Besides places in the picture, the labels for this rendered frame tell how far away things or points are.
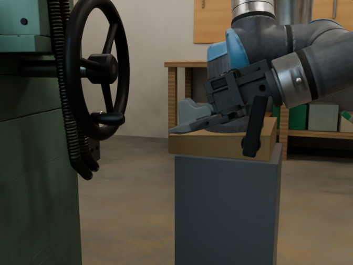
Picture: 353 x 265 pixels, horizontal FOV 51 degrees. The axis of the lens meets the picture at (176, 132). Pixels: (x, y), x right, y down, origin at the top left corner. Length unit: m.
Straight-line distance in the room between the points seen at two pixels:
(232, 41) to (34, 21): 0.37
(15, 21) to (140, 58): 3.52
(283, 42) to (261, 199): 0.50
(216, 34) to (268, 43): 3.22
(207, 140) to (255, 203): 0.23
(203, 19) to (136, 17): 0.76
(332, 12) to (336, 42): 3.22
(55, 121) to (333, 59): 0.64
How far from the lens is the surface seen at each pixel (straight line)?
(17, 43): 0.73
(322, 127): 3.45
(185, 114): 0.67
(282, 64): 0.64
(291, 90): 0.63
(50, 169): 0.94
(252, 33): 0.74
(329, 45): 0.65
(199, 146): 1.10
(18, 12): 0.75
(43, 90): 0.91
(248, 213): 1.10
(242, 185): 1.07
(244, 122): 1.10
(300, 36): 0.75
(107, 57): 0.74
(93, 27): 4.52
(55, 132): 0.96
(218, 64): 1.11
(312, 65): 0.63
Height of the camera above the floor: 0.82
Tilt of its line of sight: 10 degrees down
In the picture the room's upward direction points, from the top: straight up
